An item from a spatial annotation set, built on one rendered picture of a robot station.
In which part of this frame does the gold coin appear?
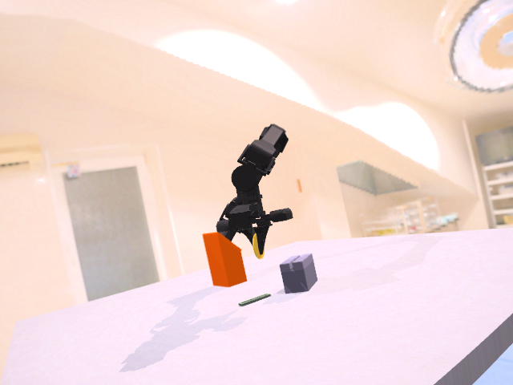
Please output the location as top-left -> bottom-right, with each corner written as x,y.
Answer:
252,234 -> 265,260

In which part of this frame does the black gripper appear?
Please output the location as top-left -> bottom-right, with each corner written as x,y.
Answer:
216,190 -> 293,255

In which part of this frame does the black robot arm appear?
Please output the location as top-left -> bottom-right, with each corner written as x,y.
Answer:
219,124 -> 289,242

